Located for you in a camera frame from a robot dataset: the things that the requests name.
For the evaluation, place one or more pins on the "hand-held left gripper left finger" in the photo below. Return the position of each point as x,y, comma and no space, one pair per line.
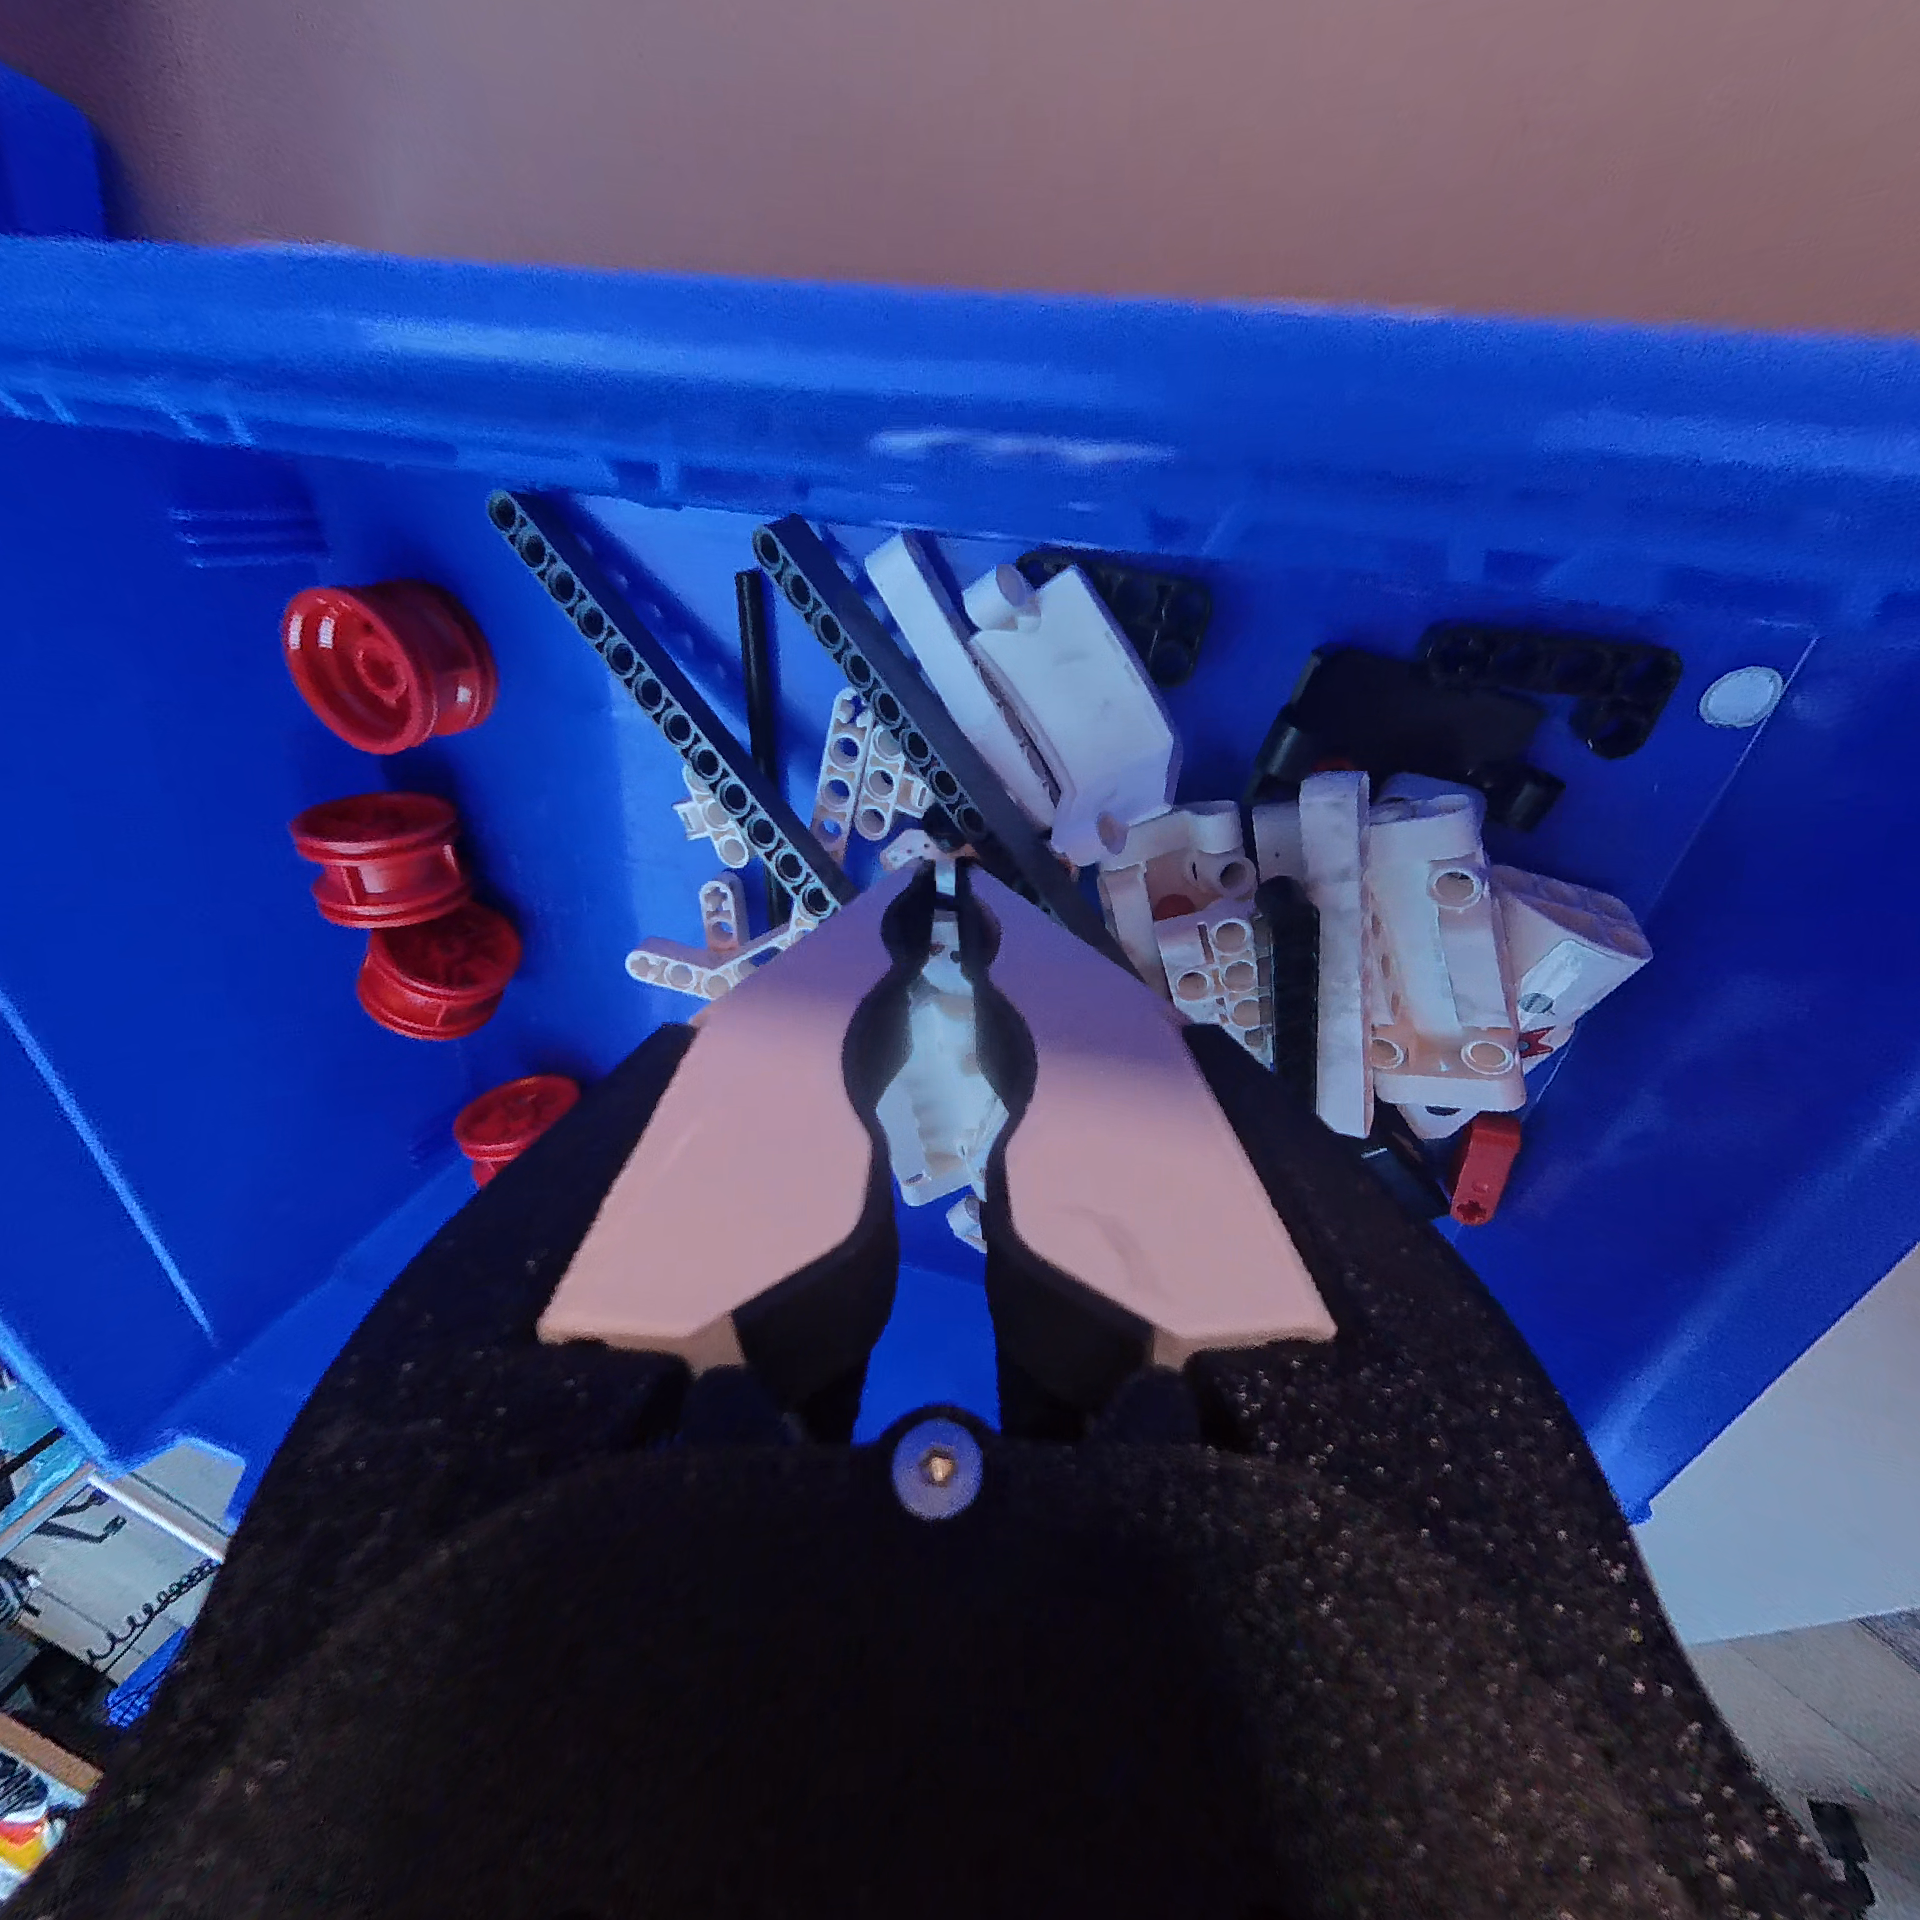
708,1201

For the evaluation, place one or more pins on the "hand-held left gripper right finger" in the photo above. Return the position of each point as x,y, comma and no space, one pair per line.
1172,1201

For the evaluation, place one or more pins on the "white panel piece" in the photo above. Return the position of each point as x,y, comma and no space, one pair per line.
948,1095

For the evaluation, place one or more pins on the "pile of white body pieces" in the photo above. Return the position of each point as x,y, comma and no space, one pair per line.
1410,930

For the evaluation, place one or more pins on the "blue storage bin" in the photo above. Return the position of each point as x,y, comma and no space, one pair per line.
182,1052

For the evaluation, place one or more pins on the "red wheel hub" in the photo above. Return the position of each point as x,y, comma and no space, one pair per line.
517,1122
375,662
382,856
441,976

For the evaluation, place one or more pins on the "small red piece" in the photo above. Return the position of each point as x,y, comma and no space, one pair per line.
1479,1172

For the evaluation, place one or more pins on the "thin black axle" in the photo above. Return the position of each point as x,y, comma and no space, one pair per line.
751,676

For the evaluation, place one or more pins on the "black curved beam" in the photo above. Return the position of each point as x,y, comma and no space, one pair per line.
1562,668

